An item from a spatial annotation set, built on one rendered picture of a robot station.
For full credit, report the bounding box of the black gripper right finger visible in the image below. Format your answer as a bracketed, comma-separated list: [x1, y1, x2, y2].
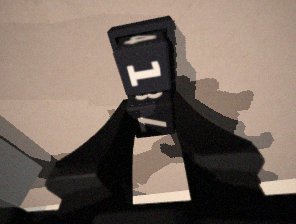
[171, 92, 269, 208]

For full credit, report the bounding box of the black calendar cube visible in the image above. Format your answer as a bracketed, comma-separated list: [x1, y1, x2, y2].
[126, 90, 175, 138]
[113, 30, 171, 96]

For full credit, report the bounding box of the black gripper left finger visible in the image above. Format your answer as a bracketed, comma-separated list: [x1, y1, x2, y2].
[45, 99, 135, 218]

